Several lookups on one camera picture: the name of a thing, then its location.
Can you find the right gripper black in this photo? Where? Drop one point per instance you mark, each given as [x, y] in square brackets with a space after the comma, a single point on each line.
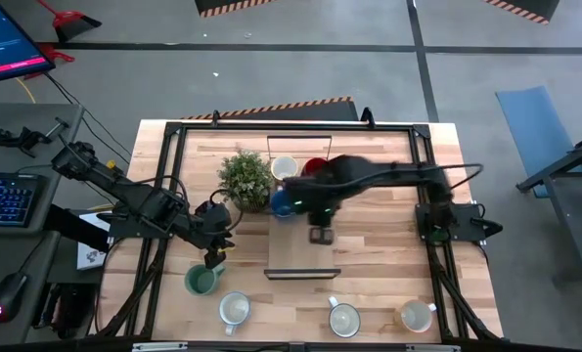
[322, 198]

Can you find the blue floor mat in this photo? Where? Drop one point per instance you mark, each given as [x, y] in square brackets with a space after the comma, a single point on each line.
[532, 132]

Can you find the black hazard-striped mat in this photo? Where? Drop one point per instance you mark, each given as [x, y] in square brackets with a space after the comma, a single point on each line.
[525, 7]
[232, 5]
[295, 111]

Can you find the black clamp tool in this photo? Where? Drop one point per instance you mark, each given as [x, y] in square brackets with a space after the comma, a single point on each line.
[26, 139]

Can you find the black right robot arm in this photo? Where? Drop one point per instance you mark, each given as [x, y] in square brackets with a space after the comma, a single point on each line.
[393, 173]

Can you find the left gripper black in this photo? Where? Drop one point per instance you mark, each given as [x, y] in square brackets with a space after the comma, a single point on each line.
[214, 222]

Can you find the white mug blue pattern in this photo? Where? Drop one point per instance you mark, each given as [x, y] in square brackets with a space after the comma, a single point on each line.
[344, 320]

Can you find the dark grey cart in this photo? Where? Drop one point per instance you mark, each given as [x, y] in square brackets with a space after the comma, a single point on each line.
[564, 205]

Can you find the white mug red pattern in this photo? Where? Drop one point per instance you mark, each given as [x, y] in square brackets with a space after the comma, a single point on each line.
[234, 309]

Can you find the white box with logo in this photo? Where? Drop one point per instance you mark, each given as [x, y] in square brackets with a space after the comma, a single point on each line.
[92, 256]

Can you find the black backlit keyboard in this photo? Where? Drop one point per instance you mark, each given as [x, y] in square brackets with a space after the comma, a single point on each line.
[2, 198]

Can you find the computer monitor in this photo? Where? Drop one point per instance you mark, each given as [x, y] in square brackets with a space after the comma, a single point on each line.
[7, 34]

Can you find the white mug orange dots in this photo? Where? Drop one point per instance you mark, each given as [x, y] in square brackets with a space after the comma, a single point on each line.
[416, 316]

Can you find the red floor stand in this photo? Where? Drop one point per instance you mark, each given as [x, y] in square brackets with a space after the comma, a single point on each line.
[51, 53]

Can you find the grey metal bracket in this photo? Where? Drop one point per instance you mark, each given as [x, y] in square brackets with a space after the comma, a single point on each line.
[432, 348]
[159, 347]

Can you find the yellow-rimmed leaf-pattern mug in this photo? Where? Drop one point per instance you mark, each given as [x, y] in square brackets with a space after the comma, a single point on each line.
[284, 167]

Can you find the dark mug red inside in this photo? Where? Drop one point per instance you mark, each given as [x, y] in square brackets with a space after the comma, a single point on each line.
[314, 166]

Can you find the black computer mouse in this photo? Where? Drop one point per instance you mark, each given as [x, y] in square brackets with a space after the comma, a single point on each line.
[9, 295]

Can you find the green mug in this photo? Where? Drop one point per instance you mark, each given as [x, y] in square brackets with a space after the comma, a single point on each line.
[203, 281]

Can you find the black bag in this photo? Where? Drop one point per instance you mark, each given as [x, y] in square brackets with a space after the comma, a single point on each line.
[70, 308]

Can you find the small potted green plant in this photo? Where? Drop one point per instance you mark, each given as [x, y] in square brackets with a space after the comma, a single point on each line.
[245, 178]

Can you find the wooden shelf riser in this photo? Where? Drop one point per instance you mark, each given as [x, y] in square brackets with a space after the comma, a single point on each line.
[295, 254]

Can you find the black metal table frame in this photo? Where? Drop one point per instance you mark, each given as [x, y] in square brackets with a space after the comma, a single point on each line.
[295, 126]

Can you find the black bulky sleeve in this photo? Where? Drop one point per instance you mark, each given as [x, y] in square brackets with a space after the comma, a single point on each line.
[75, 227]

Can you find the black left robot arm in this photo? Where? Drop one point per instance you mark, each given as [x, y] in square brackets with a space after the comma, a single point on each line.
[139, 203]

